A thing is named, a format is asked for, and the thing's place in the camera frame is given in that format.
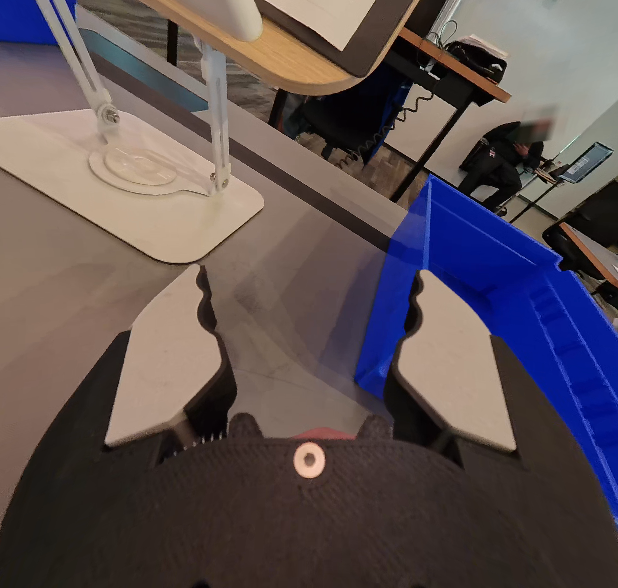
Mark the white metal stand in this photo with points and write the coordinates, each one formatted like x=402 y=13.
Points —
x=145 y=221

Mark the blue plastic bin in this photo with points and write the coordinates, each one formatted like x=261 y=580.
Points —
x=483 y=260
x=29 y=4

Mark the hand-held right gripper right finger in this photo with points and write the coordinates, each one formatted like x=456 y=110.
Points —
x=454 y=366

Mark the blue storage crate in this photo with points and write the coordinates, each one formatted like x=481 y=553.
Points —
x=386 y=96

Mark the small monitor screen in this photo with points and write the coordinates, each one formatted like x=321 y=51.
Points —
x=586 y=163

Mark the light wooden board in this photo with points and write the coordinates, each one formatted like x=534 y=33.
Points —
x=289 y=62

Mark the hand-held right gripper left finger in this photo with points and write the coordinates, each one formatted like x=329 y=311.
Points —
x=164 y=356

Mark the black bag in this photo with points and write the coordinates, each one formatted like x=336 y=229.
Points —
x=475 y=62

